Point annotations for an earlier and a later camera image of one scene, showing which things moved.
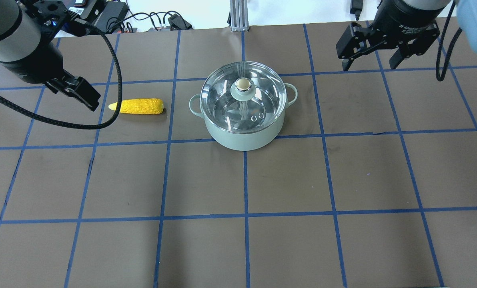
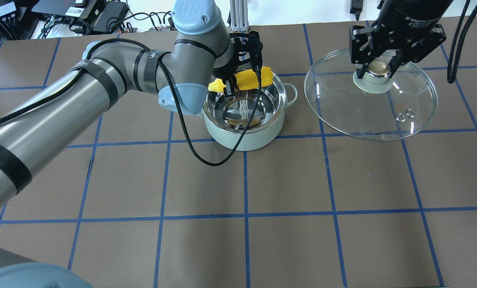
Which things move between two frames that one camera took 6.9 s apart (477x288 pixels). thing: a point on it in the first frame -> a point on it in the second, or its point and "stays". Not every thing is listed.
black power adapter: x=112 y=15 stays
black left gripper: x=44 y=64 -> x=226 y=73
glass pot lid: x=243 y=97 -> x=380 y=106
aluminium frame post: x=238 y=14 stays
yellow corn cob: x=139 y=106 -> x=248 y=79
